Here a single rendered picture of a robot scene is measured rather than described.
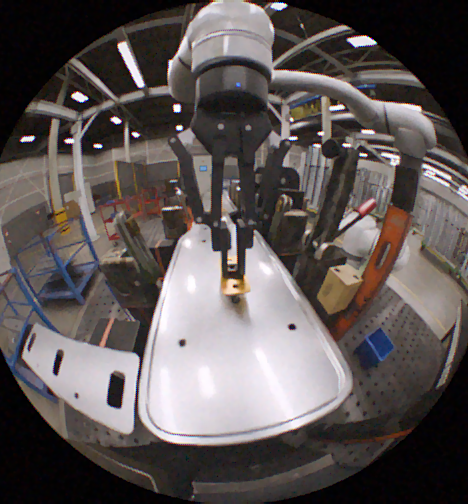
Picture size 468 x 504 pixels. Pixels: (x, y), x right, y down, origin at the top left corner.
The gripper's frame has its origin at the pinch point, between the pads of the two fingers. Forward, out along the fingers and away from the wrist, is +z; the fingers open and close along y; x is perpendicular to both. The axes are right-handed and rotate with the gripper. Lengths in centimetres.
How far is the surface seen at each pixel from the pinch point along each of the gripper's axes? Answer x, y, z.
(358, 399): 28, -32, 37
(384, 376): 29, -47, 37
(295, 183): -27.6, -25.0, -7.2
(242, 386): 14.4, 1.3, 6.5
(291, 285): 2.3, -9.0, 6.2
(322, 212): -0.9, -14.1, -4.7
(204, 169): -706, 25, -32
